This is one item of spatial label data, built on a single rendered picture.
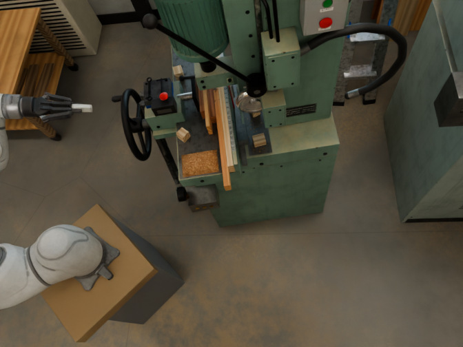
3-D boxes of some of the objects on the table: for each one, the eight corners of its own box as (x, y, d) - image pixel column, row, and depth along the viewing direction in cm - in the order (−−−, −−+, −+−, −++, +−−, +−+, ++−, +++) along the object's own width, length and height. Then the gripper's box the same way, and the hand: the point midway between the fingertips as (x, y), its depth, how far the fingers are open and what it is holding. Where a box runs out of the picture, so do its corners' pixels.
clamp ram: (180, 94, 145) (173, 80, 137) (200, 91, 144) (194, 76, 136) (182, 115, 141) (175, 101, 133) (202, 111, 141) (196, 97, 132)
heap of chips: (181, 155, 135) (179, 151, 133) (216, 149, 134) (215, 145, 132) (182, 177, 132) (180, 173, 129) (218, 171, 131) (217, 168, 128)
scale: (217, 35, 147) (217, 35, 147) (220, 34, 147) (220, 34, 147) (231, 151, 127) (231, 151, 127) (235, 150, 127) (235, 150, 127)
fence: (218, 36, 155) (215, 25, 150) (222, 35, 154) (220, 25, 149) (235, 171, 130) (233, 164, 125) (240, 171, 130) (238, 164, 125)
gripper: (18, 116, 136) (90, 117, 142) (22, 85, 141) (91, 88, 147) (23, 127, 143) (92, 128, 148) (27, 98, 148) (93, 100, 154)
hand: (82, 108), depth 147 cm, fingers closed
